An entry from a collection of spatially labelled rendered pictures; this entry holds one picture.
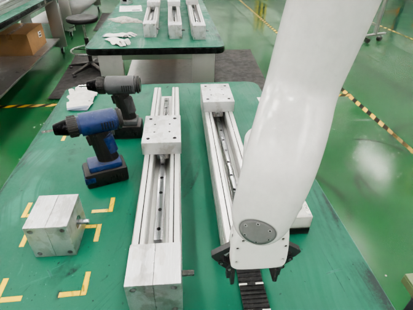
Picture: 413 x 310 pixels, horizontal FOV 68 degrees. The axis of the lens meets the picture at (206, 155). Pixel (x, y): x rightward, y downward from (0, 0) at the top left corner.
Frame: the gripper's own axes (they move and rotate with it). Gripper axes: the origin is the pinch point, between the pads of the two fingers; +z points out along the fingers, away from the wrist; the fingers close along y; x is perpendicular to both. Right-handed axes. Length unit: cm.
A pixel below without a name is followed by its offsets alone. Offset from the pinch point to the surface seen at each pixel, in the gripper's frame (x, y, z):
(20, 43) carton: 338, -193, 48
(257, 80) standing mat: 303, 76, 82
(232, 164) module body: 34.9, 1.1, -0.3
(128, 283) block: -3.3, -23.1, -4.1
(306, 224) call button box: 13.2, 15.9, 1.8
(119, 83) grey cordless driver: 60, -32, -15
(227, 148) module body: 43.1, 1.0, -0.3
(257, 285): 0.0, 1.6, 4.5
